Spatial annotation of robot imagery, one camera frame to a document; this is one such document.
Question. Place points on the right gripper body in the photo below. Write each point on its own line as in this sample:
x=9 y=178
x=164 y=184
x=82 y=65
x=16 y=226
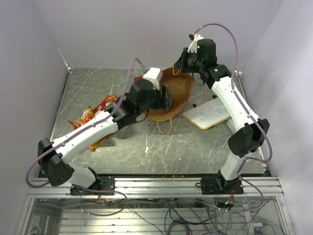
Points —
x=190 y=63

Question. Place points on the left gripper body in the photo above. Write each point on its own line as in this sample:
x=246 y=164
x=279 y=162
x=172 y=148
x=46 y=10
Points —
x=157 y=100

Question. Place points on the red paper bag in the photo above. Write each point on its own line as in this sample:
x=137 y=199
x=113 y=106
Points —
x=180 y=86

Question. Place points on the red doritos bag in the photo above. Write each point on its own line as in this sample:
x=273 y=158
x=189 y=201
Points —
x=108 y=99

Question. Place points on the orange cheetos snack bag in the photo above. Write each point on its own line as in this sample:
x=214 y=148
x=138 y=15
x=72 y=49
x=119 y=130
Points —
x=87 y=115

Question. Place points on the orange honey dijon chip bag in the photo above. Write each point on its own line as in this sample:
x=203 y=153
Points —
x=96 y=144

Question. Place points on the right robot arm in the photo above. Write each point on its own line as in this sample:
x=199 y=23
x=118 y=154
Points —
x=200 y=57

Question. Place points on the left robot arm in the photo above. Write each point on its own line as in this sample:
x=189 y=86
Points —
x=55 y=156

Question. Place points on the small whiteboard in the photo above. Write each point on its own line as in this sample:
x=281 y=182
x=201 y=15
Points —
x=208 y=114

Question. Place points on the white whiteboard stand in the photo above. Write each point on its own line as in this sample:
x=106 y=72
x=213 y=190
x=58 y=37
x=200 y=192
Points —
x=231 y=125

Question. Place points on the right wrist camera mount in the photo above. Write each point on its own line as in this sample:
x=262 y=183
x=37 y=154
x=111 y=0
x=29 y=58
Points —
x=194 y=42

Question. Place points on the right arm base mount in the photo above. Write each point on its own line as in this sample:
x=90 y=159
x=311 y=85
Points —
x=214 y=184

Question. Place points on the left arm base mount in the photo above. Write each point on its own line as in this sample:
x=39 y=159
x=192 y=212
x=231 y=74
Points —
x=104 y=185

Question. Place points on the aluminium rail frame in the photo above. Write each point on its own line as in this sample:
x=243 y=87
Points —
x=184 y=187

